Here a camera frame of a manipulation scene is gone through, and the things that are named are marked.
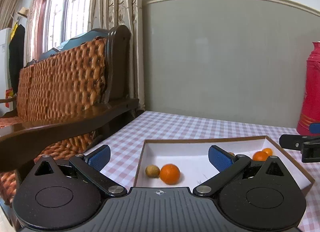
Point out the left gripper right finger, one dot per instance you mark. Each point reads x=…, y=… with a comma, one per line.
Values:
x=229, y=168

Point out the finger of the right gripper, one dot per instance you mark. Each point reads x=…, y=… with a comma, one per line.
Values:
x=314, y=128
x=298, y=142

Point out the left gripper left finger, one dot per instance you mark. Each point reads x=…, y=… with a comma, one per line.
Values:
x=89, y=167

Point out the orange tangerine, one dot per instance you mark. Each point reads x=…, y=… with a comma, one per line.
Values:
x=170, y=174

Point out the red thermos flask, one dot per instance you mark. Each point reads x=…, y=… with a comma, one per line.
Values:
x=310, y=107

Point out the small orange in box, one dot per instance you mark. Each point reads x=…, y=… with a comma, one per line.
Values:
x=267, y=152
x=260, y=156

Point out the pink checkered tablecloth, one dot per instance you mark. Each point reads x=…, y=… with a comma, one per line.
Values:
x=126, y=144

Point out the white shallow cardboard box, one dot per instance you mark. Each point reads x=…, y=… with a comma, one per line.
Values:
x=191, y=157

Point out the brown nut fruit in box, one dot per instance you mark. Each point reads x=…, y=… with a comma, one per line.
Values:
x=152, y=171

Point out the dark wooden sofa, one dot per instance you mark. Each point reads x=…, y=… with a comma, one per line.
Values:
x=23, y=142

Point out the black hanging coat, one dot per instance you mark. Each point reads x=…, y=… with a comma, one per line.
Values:
x=16, y=53

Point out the straw hat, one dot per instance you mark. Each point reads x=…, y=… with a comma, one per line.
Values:
x=23, y=12

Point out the beige curtain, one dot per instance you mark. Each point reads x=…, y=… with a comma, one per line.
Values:
x=105, y=14

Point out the window with frame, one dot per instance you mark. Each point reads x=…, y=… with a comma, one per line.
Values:
x=62, y=20

